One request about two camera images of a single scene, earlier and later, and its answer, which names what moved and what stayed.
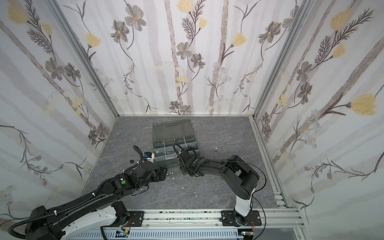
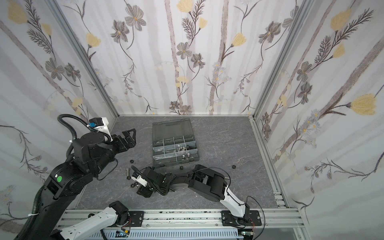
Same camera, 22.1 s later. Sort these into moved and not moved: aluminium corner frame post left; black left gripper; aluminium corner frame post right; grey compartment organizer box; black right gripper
Moved: black left gripper; black right gripper
Not moved: grey compartment organizer box; aluminium corner frame post left; aluminium corner frame post right
